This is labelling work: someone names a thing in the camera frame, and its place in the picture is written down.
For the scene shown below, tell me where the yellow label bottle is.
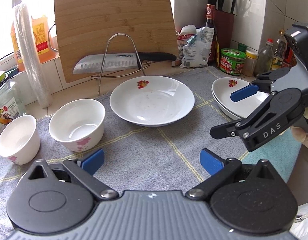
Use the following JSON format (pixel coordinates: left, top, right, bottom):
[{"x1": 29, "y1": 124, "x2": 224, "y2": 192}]
[{"x1": 271, "y1": 29, "x2": 288, "y2": 70}]

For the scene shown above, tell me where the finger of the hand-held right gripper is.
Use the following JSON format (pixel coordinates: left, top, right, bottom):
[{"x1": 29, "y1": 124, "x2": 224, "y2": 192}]
[
  {"x1": 210, "y1": 93, "x2": 276, "y2": 140},
  {"x1": 230, "y1": 67, "x2": 296, "y2": 103}
]

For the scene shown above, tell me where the glass jar with lid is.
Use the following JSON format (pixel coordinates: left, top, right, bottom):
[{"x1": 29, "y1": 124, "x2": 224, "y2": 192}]
[{"x1": 0, "y1": 70, "x2": 27, "y2": 134}]

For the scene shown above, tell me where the white bowl pink flower print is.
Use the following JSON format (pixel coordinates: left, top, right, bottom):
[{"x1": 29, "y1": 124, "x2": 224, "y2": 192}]
[
  {"x1": 0, "y1": 115, "x2": 41, "y2": 165},
  {"x1": 49, "y1": 99, "x2": 106, "y2": 152}
]

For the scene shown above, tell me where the small yellow lidded jar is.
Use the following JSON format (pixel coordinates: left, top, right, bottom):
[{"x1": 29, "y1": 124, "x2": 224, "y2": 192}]
[{"x1": 241, "y1": 50, "x2": 258, "y2": 77}]

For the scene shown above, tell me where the orange cooking oil bottle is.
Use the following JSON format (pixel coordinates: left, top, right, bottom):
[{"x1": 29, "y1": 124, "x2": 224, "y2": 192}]
[{"x1": 10, "y1": 0, "x2": 57, "y2": 72}]

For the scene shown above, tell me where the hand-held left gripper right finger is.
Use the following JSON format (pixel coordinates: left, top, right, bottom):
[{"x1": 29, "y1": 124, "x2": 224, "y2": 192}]
[{"x1": 185, "y1": 149, "x2": 282, "y2": 201}]

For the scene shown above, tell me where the white blue printed bag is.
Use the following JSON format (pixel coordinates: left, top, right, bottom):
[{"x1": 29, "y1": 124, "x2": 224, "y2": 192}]
[{"x1": 180, "y1": 27, "x2": 218, "y2": 68}]

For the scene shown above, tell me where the bamboo cutting board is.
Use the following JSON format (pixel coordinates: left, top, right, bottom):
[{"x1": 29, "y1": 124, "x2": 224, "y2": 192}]
[{"x1": 47, "y1": 0, "x2": 179, "y2": 83}]

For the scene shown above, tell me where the white clothing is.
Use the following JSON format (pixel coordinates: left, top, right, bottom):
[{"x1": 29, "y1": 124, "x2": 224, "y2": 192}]
[{"x1": 290, "y1": 202, "x2": 308, "y2": 240}]

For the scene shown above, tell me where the blue grey checked towel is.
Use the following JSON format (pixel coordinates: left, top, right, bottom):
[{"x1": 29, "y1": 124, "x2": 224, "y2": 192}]
[{"x1": 0, "y1": 66, "x2": 303, "y2": 205}]

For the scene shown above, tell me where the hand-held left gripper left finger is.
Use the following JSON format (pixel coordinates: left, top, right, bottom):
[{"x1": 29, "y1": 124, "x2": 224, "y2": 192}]
[{"x1": 27, "y1": 149, "x2": 119, "y2": 201}]

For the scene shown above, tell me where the black handled kitchen knife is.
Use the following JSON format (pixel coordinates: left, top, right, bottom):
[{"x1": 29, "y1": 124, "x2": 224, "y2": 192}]
[{"x1": 72, "y1": 52, "x2": 177, "y2": 75}]

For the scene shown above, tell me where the white red printed packet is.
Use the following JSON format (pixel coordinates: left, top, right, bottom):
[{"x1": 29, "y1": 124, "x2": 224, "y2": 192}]
[{"x1": 176, "y1": 25, "x2": 197, "y2": 55}]

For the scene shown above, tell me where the green lidded food tub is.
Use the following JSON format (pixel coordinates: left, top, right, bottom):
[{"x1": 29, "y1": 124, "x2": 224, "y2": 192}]
[{"x1": 219, "y1": 48, "x2": 246, "y2": 77}]

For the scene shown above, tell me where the dark red knife block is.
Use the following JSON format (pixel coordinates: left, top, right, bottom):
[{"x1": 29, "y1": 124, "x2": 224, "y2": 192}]
[{"x1": 214, "y1": 10, "x2": 236, "y2": 60}]

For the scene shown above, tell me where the metal wire rack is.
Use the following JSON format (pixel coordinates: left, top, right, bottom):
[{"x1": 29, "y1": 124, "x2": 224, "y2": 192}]
[{"x1": 90, "y1": 33, "x2": 150, "y2": 96}]

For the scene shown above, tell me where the dark soy sauce bottle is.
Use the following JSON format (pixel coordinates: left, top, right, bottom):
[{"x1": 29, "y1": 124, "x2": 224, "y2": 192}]
[{"x1": 203, "y1": 4, "x2": 218, "y2": 64}]

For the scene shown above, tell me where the person's right hand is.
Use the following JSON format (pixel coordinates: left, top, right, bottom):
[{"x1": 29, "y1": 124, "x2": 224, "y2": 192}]
[{"x1": 290, "y1": 126, "x2": 308, "y2": 153}]

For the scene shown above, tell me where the clear bottle red cap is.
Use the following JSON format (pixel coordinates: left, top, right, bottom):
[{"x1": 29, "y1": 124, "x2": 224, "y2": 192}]
[{"x1": 254, "y1": 39, "x2": 274, "y2": 78}]

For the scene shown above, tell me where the tall plastic wrap roll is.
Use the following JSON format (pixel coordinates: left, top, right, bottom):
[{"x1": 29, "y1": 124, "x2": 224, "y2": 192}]
[{"x1": 13, "y1": 2, "x2": 54, "y2": 108}]

